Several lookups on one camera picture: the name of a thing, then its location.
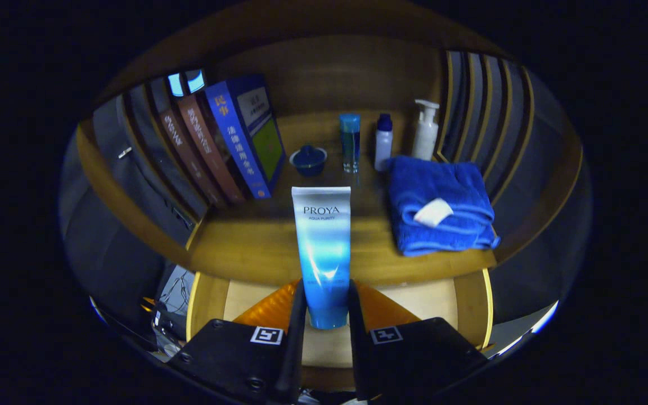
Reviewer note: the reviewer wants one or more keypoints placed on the dark blue lidded teacup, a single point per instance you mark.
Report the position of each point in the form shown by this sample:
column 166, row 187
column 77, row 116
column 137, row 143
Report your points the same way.
column 308, row 162

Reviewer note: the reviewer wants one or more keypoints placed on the blue cleanser tube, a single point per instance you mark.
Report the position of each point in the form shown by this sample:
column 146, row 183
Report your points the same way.
column 324, row 247

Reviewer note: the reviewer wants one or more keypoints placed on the folded blue towel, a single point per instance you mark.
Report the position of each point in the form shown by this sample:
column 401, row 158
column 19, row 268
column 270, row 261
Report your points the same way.
column 442, row 185

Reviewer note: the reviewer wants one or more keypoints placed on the black electronic box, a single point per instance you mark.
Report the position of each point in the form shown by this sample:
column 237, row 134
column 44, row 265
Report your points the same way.
column 171, row 325

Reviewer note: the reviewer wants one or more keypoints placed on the brown book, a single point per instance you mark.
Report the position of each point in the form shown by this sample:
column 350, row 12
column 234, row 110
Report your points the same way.
column 189, row 163
column 208, row 149

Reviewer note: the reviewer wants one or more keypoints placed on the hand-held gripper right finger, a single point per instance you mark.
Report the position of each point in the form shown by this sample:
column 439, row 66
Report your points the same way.
column 355, row 349

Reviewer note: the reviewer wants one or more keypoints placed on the white bottle with blue cap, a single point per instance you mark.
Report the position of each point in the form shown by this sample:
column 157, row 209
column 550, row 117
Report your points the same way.
column 383, row 146

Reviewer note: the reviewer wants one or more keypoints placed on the white pump bottle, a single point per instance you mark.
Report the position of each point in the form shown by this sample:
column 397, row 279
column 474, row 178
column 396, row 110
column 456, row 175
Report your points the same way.
column 425, row 135

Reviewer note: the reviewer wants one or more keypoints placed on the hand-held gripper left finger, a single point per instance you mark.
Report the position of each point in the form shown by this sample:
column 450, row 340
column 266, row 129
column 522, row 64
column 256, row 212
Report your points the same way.
column 297, row 337

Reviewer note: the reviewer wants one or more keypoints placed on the blue glass bottle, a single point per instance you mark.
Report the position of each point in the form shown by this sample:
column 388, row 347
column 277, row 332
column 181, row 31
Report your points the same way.
column 350, row 143

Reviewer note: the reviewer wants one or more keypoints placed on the metal clip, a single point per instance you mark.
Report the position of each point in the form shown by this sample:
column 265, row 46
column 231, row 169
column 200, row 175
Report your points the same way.
column 125, row 152

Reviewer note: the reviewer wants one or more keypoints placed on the wooden drawer with black knob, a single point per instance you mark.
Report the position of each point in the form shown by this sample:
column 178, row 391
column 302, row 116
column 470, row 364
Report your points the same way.
column 206, row 309

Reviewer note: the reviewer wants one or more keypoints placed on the thick blue book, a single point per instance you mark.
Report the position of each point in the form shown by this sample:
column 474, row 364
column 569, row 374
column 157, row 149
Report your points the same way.
column 239, row 146

